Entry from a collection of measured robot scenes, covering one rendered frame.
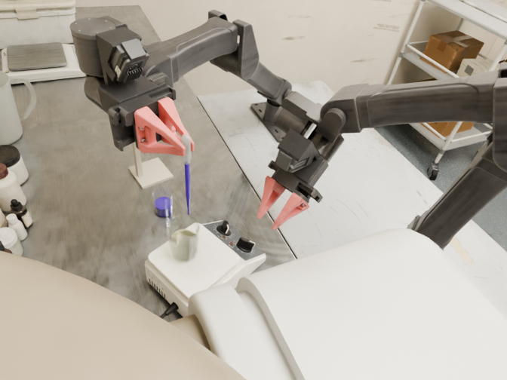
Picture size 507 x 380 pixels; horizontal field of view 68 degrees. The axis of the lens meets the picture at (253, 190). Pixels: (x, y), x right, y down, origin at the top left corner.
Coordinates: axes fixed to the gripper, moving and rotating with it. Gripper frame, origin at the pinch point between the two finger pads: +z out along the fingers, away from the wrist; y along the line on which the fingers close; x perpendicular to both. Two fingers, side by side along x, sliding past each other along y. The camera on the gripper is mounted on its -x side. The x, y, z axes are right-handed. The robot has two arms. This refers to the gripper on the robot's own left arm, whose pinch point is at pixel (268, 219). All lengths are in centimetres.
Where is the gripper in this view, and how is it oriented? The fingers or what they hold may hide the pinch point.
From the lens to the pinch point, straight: 67.5
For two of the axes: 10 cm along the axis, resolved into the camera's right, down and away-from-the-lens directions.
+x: 3.4, 2.4, 9.1
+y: 7.4, 5.3, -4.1
